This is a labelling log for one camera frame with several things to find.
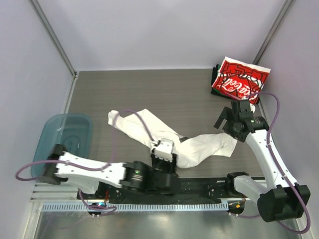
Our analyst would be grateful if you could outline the white t-shirt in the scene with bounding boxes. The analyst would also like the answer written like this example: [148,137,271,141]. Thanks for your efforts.
[108,109,237,168]

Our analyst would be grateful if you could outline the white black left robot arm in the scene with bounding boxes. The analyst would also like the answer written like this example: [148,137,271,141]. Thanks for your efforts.
[38,139,181,199]

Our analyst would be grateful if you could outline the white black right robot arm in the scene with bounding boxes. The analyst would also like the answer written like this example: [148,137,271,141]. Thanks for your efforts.
[214,100,311,222]

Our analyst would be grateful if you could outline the dark folded t-shirt stack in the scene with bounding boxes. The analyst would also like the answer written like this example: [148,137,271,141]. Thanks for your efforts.
[210,64,260,105]

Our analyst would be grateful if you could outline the blue transparent plastic bin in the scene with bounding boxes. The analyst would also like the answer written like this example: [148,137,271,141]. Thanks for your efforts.
[30,113,94,183]

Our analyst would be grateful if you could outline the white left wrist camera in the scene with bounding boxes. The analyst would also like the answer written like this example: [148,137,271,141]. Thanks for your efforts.
[151,138,174,162]

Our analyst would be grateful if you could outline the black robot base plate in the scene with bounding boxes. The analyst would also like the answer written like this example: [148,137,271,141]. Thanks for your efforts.
[82,177,243,205]

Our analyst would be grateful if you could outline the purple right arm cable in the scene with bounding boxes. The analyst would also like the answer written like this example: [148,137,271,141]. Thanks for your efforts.
[228,92,312,234]

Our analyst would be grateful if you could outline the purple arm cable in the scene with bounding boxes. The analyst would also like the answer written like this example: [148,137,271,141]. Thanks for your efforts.
[228,92,312,234]
[15,108,160,220]

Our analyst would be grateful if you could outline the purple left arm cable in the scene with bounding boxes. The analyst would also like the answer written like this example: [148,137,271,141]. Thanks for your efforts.
[15,108,160,220]

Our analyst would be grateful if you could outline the right aluminium frame post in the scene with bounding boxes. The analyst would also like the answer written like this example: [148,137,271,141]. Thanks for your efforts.
[252,0,296,65]

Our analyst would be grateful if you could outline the aluminium frame post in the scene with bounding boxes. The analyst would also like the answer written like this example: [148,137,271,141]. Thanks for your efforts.
[252,0,296,65]
[28,0,77,78]

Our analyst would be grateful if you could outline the white slotted cable duct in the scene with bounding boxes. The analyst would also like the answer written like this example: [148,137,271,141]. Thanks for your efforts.
[41,202,228,212]

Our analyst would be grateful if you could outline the aluminium rail extrusion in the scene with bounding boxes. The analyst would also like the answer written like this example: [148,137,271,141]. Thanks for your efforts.
[30,183,78,202]

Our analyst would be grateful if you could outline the left aluminium frame post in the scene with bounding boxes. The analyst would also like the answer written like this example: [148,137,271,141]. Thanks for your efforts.
[28,0,77,78]

